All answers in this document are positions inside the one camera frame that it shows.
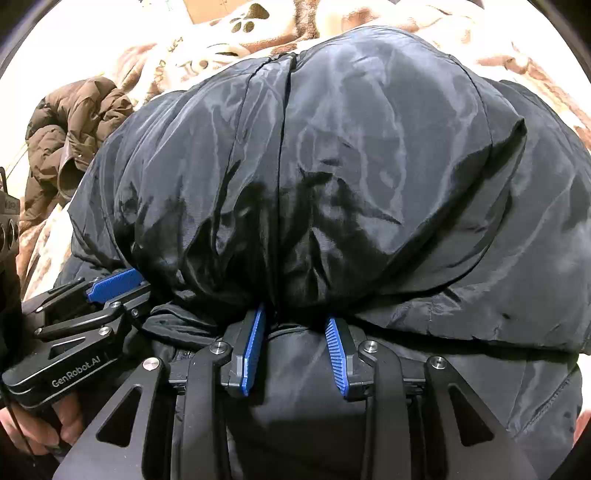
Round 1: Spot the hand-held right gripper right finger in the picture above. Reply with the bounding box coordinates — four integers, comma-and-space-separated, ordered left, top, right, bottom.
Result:
324, 316, 539, 480

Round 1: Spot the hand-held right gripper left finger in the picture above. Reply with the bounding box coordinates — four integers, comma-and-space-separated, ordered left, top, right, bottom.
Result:
53, 302, 269, 480

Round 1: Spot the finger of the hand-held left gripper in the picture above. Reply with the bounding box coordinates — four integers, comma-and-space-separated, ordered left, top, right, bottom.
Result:
34, 285, 155, 344
21, 268, 147, 324

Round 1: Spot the black puffer jacket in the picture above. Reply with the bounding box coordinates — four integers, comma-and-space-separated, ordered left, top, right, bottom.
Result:
53, 25, 591, 480

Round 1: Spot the person's left hand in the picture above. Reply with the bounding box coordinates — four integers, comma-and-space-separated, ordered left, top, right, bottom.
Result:
0, 394, 86, 460

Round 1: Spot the brown puffer jacket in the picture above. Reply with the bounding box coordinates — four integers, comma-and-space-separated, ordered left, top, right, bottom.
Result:
21, 76, 134, 222

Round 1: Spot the brown paw print blanket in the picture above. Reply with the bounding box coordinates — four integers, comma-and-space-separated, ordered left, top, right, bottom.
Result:
16, 0, 591, 301

